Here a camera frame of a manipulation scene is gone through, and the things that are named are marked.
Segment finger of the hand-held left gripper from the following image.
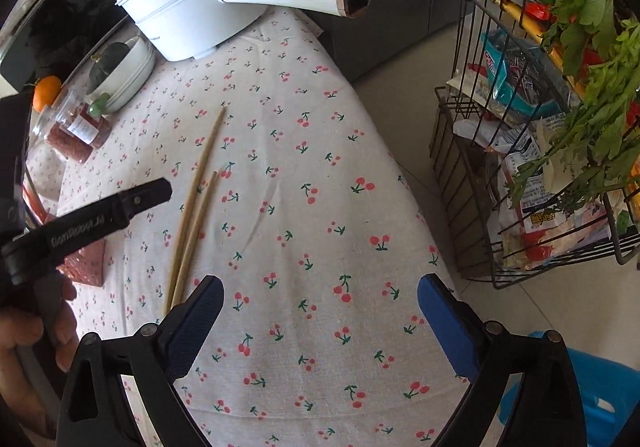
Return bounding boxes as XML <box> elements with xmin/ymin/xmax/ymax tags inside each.
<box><xmin>0</xmin><ymin>178</ymin><xmax>173</xmax><ymax>286</ymax></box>

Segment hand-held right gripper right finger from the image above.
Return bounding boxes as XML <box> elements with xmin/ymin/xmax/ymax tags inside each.
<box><xmin>417</xmin><ymin>273</ymin><xmax>587</xmax><ymax>447</ymax></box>

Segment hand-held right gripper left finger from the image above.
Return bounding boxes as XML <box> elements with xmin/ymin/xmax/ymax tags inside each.
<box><xmin>55</xmin><ymin>275</ymin><xmax>225</xmax><ymax>447</ymax></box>

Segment red plastic spoon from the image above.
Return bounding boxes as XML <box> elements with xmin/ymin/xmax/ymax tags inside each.
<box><xmin>22</xmin><ymin>179</ymin><xmax>52</xmax><ymax>226</ymax></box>

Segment pink plastic utensil basket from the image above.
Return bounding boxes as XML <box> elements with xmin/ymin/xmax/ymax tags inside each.
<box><xmin>22</xmin><ymin>177</ymin><xmax>107</xmax><ymax>289</ymax></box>

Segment plain tan wooden chopstick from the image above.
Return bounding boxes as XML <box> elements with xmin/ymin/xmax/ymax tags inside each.
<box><xmin>170</xmin><ymin>171</ymin><xmax>219</xmax><ymax>311</ymax></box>

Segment plain brown chopsticks pair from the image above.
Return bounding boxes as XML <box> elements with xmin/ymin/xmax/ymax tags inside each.
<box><xmin>165</xmin><ymin>107</ymin><xmax>227</xmax><ymax>316</ymax></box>

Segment person's left hand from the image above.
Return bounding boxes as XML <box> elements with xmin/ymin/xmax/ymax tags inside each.
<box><xmin>0</xmin><ymin>276</ymin><xmax>79</xmax><ymax>434</ymax></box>

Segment clear jar of red granules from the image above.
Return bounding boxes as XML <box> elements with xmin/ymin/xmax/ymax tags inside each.
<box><xmin>32</xmin><ymin>108</ymin><xmax>95</xmax><ymax>166</ymax></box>

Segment orange tangerine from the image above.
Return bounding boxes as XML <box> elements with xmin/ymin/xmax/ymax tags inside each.
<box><xmin>32</xmin><ymin>75</ymin><xmax>64</xmax><ymax>110</ymax></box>

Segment clear jar with white label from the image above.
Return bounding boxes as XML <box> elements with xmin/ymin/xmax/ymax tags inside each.
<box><xmin>62</xmin><ymin>99</ymin><xmax>114</xmax><ymax>148</ymax></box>

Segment dark green squash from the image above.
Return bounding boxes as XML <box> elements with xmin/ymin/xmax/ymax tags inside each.
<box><xmin>89</xmin><ymin>42</ymin><xmax>130</xmax><ymax>95</ymax></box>

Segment white food packets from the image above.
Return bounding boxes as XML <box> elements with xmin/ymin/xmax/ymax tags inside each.
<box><xmin>492</xmin><ymin>119</ymin><xmax>618</xmax><ymax>270</ymax></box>

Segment cherry print tablecloth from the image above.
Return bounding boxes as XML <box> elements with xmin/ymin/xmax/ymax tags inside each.
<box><xmin>25</xmin><ymin>2</ymin><xmax>501</xmax><ymax>447</ymax></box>

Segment cream shallow bowl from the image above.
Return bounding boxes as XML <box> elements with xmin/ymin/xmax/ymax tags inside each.
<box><xmin>102</xmin><ymin>47</ymin><xmax>157</xmax><ymax>114</ymax></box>

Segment black glossy screen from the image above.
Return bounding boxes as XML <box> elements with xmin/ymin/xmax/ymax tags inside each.
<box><xmin>0</xmin><ymin>0</ymin><xmax>147</xmax><ymax>94</ymax></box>

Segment blue plastic stool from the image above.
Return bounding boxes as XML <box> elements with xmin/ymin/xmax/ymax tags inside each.
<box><xmin>527</xmin><ymin>331</ymin><xmax>640</xmax><ymax>447</ymax></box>

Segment cream deep bowl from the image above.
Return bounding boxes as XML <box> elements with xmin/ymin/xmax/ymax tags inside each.
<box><xmin>89</xmin><ymin>34</ymin><xmax>153</xmax><ymax>100</ymax></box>

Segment blue and white snack packet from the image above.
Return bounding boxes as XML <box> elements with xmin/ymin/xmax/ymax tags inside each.
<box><xmin>479</xmin><ymin>31</ymin><xmax>568</xmax><ymax>118</ymax></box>

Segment green leafy vegetables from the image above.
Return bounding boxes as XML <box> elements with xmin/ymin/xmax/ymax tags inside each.
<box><xmin>505</xmin><ymin>0</ymin><xmax>640</xmax><ymax>228</ymax></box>

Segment dark grey cabinet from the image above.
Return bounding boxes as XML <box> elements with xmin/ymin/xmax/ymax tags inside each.
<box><xmin>247</xmin><ymin>0</ymin><xmax>482</xmax><ymax>84</ymax></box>

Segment black wire rack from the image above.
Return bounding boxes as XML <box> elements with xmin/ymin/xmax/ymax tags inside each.
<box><xmin>429</xmin><ymin>0</ymin><xmax>640</xmax><ymax>291</ymax></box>

